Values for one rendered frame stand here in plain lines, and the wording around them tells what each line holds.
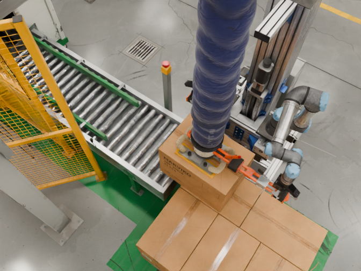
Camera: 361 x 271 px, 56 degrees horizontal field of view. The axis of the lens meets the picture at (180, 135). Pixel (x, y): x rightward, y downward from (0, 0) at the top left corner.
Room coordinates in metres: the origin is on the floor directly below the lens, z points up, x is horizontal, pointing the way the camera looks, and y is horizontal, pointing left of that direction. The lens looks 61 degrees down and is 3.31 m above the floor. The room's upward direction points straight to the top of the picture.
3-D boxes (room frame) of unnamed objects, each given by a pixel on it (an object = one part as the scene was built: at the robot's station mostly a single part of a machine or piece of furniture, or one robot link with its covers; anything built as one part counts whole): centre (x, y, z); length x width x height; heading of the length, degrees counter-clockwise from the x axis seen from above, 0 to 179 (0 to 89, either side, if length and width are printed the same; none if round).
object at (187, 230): (0.61, -0.42, 0.34); 1.20 x 1.00 x 0.40; 54
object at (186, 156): (1.04, -0.12, 1.10); 0.34 x 0.10 x 0.05; 52
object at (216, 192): (1.11, -0.19, 0.87); 0.60 x 0.40 x 0.40; 53
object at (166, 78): (1.99, 0.13, 0.50); 0.07 x 0.07 x 1.00; 54
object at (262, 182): (0.83, -0.55, 1.19); 0.07 x 0.07 x 0.04; 52
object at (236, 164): (0.96, -0.38, 1.20); 0.10 x 0.08 x 0.06; 142
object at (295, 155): (0.86, -0.66, 1.50); 0.11 x 0.11 x 0.08; 67
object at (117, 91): (2.36, 1.03, 0.60); 1.60 x 0.10 x 0.09; 54
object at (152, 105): (2.19, 0.71, 0.50); 2.31 x 0.05 x 0.19; 54
